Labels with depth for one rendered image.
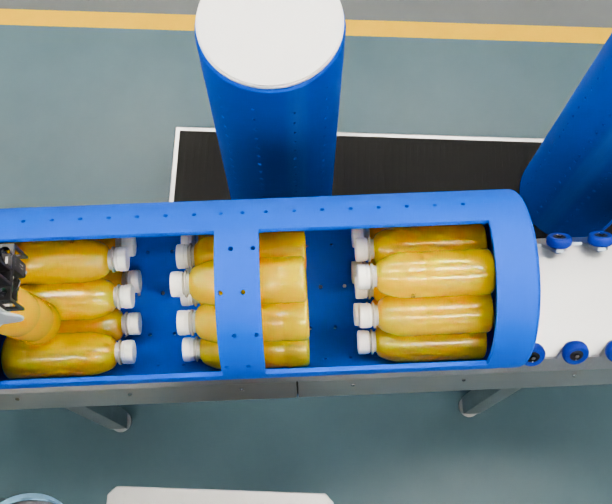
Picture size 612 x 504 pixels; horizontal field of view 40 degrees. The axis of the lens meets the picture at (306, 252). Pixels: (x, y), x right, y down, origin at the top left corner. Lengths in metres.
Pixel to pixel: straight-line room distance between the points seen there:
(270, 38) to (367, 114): 1.13
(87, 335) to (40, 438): 1.14
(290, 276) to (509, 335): 0.33
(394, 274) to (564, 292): 0.43
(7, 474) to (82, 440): 0.22
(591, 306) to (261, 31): 0.78
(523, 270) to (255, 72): 0.62
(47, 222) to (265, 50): 0.53
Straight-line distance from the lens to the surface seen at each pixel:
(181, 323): 1.30
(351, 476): 2.38
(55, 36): 2.93
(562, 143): 2.11
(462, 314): 1.29
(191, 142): 2.48
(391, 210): 1.25
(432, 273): 1.25
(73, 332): 1.43
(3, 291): 1.04
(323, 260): 1.46
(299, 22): 1.60
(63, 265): 1.33
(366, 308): 1.29
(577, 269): 1.59
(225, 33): 1.59
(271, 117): 1.63
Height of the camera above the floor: 2.37
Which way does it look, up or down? 72 degrees down
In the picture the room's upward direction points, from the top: 1 degrees clockwise
